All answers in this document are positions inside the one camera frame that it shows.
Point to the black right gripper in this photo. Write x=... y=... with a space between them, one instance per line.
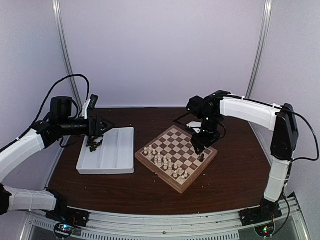
x=201 y=142

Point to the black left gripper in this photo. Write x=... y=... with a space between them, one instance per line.
x=97 y=128

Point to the wooden chess board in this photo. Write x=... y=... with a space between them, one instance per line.
x=179 y=139

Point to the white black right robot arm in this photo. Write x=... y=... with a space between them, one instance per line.
x=279 y=119

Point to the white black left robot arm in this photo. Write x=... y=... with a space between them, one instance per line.
x=57 y=124

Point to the pile of dark chess pieces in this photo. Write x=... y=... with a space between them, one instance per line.
x=93 y=143

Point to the white chess pieces group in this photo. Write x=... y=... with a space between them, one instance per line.
x=168 y=162

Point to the right controller board with LEDs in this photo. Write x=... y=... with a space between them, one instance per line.
x=265 y=230

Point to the controller board with leds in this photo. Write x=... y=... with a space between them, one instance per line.
x=265 y=230
x=62 y=230

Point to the left controller board with LEDs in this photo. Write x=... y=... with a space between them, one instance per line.
x=62 y=230

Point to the white plastic sorting tray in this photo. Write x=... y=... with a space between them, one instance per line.
x=114 y=156

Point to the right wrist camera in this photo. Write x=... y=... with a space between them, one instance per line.
x=194 y=125

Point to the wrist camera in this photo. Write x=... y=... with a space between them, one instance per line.
x=194 y=125
x=89 y=106

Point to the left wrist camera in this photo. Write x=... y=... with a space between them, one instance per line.
x=89 y=106

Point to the aluminium right corner post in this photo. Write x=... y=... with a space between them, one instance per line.
x=264 y=30

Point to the aluminium corner post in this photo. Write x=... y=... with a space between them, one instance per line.
x=64 y=48
x=264 y=30

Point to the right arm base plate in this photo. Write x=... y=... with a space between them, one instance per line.
x=256 y=215

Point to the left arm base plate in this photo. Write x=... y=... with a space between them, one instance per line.
x=73 y=217

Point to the aluminium front frame rail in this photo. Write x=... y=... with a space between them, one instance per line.
x=224 y=225

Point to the aluminium left corner post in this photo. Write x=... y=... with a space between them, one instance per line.
x=64 y=48

